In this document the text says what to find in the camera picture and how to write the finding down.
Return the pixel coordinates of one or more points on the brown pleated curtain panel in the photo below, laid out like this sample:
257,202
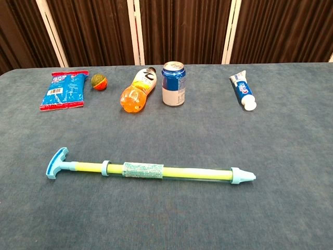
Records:
18,34
283,28
184,28
93,31

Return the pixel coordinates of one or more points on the blue white drink can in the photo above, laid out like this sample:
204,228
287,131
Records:
173,88

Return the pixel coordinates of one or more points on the blue red snack packet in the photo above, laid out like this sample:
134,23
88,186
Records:
65,91

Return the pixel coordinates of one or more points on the blue velvet tablecloth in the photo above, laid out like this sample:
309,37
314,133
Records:
166,221

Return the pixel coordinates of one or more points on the orange green small ball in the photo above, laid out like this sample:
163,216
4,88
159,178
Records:
99,82

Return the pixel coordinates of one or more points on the blue white toothpaste tube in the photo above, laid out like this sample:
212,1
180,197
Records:
243,89

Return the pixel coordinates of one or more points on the orange drink plastic bottle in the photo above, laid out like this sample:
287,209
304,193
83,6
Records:
132,99

